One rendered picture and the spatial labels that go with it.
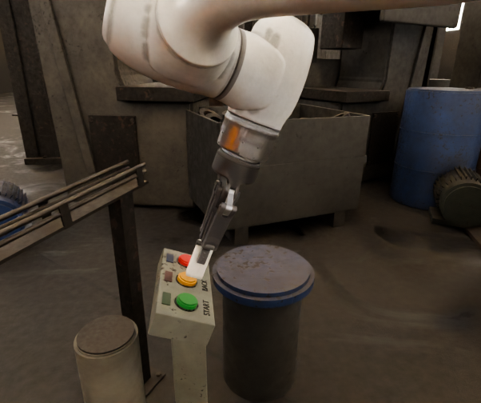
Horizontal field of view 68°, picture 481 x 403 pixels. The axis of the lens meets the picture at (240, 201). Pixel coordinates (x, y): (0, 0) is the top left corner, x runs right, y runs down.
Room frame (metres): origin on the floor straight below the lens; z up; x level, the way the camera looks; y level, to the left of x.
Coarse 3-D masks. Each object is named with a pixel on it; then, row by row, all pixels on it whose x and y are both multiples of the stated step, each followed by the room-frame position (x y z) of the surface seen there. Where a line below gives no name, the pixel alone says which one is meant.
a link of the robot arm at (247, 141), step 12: (228, 120) 0.55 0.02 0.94; (240, 120) 0.53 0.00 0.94; (228, 132) 0.54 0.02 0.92; (240, 132) 0.53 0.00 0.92; (252, 132) 0.53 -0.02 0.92; (264, 132) 0.53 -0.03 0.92; (276, 132) 0.55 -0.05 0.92; (228, 144) 0.54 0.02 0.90; (240, 144) 0.53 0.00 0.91; (252, 144) 0.53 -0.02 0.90; (264, 144) 0.54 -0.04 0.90; (240, 156) 0.53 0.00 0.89; (252, 156) 0.53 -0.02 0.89; (264, 156) 0.54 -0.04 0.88
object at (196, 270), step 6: (198, 246) 0.56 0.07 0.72; (198, 252) 0.55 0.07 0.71; (210, 252) 0.56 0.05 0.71; (192, 258) 0.55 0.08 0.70; (192, 264) 0.55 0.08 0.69; (198, 264) 0.56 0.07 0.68; (192, 270) 0.55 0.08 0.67; (198, 270) 0.55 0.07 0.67; (204, 270) 0.56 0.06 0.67; (192, 276) 0.55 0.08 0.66; (198, 276) 0.56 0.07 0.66
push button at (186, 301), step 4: (180, 296) 0.56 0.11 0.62; (184, 296) 0.56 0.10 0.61; (188, 296) 0.57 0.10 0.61; (192, 296) 0.57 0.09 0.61; (180, 300) 0.55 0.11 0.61; (184, 300) 0.55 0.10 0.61; (188, 300) 0.55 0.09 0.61; (192, 300) 0.56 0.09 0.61; (196, 300) 0.56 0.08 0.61; (180, 304) 0.54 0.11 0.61; (184, 304) 0.54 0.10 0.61; (188, 304) 0.54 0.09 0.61; (192, 304) 0.54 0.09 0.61; (196, 304) 0.55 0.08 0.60; (184, 308) 0.54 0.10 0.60; (188, 308) 0.54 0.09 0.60; (192, 308) 0.54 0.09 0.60
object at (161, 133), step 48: (48, 0) 2.54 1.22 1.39; (96, 0) 2.53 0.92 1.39; (48, 48) 2.57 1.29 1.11; (96, 48) 2.54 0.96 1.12; (48, 96) 2.60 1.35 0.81; (96, 96) 2.54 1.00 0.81; (144, 96) 2.42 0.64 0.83; (192, 96) 2.39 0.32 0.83; (96, 144) 2.53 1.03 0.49; (144, 144) 2.51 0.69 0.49; (96, 192) 2.55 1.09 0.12; (144, 192) 2.51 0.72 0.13
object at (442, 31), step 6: (444, 30) 6.35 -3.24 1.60; (438, 36) 6.35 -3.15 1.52; (444, 36) 6.36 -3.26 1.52; (438, 42) 6.35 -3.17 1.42; (438, 48) 6.34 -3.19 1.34; (438, 54) 6.34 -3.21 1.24; (438, 60) 6.34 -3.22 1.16; (432, 66) 6.34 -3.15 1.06; (438, 66) 6.34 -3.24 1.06; (432, 72) 6.34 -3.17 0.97; (438, 72) 6.35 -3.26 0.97; (432, 78) 6.33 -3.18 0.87
